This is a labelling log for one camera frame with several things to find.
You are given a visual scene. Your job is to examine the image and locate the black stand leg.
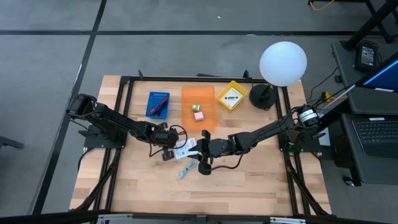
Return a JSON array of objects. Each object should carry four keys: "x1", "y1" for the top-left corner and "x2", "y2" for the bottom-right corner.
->
[{"x1": 341, "y1": 0, "x2": 398, "y2": 52}]

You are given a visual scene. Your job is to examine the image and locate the white paper sheet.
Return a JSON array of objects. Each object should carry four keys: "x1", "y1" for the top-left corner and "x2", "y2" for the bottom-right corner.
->
[{"x1": 317, "y1": 128, "x2": 331, "y2": 147}]

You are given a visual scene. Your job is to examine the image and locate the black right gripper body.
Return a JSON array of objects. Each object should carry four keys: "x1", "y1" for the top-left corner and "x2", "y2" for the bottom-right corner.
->
[{"x1": 201, "y1": 129, "x2": 236, "y2": 161}]

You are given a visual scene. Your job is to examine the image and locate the white product box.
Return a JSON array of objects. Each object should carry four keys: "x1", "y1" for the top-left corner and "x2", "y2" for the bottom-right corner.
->
[{"x1": 173, "y1": 137, "x2": 198, "y2": 161}]

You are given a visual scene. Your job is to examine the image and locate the black side cart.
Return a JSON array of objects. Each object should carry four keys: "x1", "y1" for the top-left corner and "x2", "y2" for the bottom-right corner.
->
[{"x1": 323, "y1": 40, "x2": 398, "y2": 187}]

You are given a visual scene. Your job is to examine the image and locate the orange translucent bin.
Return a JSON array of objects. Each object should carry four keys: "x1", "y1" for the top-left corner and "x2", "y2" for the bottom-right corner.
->
[{"x1": 181, "y1": 85, "x2": 218, "y2": 132}]

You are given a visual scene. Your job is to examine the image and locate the black power adapter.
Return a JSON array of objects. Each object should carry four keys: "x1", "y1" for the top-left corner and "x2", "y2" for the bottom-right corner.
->
[{"x1": 354, "y1": 42, "x2": 379, "y2": 73}]

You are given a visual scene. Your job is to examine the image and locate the black camera cable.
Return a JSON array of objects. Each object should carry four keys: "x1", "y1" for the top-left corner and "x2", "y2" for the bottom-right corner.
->
[
  {"x1": 210, "y1": 152, "x2": 246, "y2": 171},
  {"x1": 148, "y1": 124, "x2": 188, "y2": 158}
]

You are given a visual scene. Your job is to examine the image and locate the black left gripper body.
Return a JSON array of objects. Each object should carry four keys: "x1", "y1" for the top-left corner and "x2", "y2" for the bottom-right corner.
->
[{"x1": 151, "y1": 121, "x2": 180, "y2": 149}]

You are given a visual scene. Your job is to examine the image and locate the light blue cable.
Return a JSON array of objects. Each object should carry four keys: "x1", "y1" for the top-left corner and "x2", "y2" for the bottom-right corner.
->
[{"x1": 178, "y1": 159, "x2": 198, "y2": 180}]

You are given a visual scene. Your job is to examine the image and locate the yellow plastic bin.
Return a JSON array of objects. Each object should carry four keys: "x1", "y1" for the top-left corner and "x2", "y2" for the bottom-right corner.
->
[{"x1": 216, "y1": 80, "x2": 249, "y2": 111}]

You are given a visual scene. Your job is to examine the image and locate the yellow connector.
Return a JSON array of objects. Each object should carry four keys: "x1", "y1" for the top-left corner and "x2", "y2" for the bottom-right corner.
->
[{"x1": 321, "y1": 91, "x2": 348, "y2": 103}]

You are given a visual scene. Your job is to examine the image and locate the grey furniture leg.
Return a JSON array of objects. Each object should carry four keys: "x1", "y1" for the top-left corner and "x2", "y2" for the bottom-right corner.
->
[{"x1": 0, "y1": 135, "x2": 25, "y2": 151}]

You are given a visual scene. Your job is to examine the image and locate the white globe lamp black base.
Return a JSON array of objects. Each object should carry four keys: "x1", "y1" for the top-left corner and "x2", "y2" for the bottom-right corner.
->
[{"x1": 248, "y1": 40, "x2": 308, "y2": 111}]

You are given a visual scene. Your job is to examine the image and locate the black computer monitor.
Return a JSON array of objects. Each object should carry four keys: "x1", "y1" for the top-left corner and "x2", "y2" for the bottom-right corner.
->
[{"x1": 355, "y1": 51, "x2": 398, "y2": 93}]

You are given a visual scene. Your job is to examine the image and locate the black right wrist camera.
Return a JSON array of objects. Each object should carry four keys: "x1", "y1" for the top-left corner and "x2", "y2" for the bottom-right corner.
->
[{"x1": 198, "y1": 160, "x2": 213, "y2": 176}]

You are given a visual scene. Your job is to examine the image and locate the black left camera cable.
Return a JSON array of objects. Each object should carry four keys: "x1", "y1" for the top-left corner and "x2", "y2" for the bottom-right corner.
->
[{"x1": 148, "y1": 124, "x2": 188, "y2": 158}]

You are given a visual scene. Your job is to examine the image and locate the black overhead gantry beam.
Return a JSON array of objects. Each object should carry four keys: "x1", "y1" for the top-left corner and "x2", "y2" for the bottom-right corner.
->
[{"x1": 0, "y1": 210, "x2": 398, "y2": 224}]

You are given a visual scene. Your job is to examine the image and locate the white rod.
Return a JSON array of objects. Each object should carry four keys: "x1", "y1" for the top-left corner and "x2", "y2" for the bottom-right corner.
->
[{"x1": 325, "y1": 83, "x2": 357, "y2": 109}]

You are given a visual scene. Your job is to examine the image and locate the black lamp cable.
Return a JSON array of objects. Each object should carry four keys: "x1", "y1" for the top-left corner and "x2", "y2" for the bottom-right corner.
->
[{"x1": 306, "y1": 67, "x2": 340, "y2": 100}]

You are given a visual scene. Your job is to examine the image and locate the black laptop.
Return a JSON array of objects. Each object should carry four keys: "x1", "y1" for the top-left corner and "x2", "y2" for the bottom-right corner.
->
[{"x1": 352, "y1": 116, "x2": 398, "y2": 159}]

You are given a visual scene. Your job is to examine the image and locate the blue plastic bin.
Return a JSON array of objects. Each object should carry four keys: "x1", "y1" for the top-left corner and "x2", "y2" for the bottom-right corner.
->
[{"x1": 145, "y1": 91, "x2": 171, "y2": 121}]

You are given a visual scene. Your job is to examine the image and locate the black right camera cable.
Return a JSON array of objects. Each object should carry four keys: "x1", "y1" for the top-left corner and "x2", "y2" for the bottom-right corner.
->
[{"x1": 210, "y1": 152, "x2": 246, "y2": 171}]

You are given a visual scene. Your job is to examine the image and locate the yellow cable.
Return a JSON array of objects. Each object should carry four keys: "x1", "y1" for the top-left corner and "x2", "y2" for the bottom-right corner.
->
[{"x1": 308, "y1": 0, "x2": 336, "y2": 12}]

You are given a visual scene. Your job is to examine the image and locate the magenta cable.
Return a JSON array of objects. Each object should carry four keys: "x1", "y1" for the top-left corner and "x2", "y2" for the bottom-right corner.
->
[{"x1": 148, "y1": 95, "x2": 169, "y2": 117}]

